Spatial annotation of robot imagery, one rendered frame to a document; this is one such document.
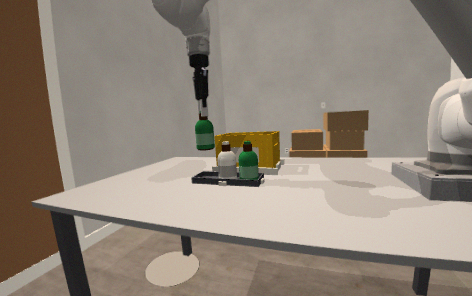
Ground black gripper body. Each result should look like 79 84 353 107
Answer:
189 54 209 79

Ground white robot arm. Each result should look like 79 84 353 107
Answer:
151 0 472 175

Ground cream-white bottle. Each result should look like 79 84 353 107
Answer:
217 142 237 179

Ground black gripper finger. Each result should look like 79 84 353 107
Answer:
195 67 208 117
193 72 201 117

